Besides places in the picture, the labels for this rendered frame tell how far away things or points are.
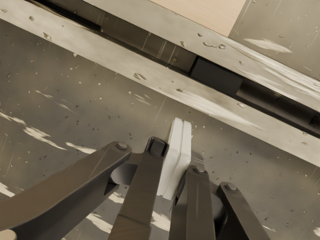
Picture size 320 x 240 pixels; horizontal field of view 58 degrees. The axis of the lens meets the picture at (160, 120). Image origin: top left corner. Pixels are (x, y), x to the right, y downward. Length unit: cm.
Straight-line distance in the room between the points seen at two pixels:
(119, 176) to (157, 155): 2
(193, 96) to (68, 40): 11
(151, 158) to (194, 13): 16
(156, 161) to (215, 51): 10
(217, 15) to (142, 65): 9
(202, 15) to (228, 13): 2
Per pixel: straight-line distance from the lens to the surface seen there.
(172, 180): 17
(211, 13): 28
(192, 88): 23
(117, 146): 15
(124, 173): 16
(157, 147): 16
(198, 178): 16
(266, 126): 24
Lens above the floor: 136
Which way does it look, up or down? 37 degrees down
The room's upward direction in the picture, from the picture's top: 127 degrees clockwise
